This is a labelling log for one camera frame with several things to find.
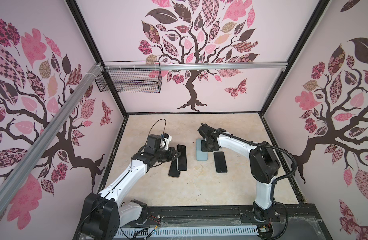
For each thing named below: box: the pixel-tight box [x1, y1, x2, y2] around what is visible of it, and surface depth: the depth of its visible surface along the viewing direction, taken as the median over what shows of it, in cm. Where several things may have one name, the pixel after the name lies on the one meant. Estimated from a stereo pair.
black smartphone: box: [213, 151, 228, 173], surface depth 95 cm
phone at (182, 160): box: [177, 144, 188, 171], surface depth 85 cm
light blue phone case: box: [196, 138, 209, 161], surface depth 94 cm
